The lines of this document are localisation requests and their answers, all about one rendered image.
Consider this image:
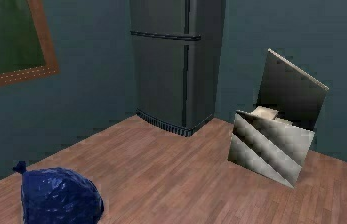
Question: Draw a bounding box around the blue tied garbage bag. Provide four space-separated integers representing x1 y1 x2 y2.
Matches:
12 160 105 224

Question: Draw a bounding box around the brown framed green picture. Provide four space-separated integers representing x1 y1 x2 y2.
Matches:
0 0 61 91

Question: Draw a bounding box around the dark grey fridge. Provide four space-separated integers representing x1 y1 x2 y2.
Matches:
129 0 227 138

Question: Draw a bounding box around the grey open lidded bin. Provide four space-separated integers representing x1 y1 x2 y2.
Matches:
227 48 330 189

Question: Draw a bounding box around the black fridge handle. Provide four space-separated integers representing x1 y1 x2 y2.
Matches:
184 0 191 35

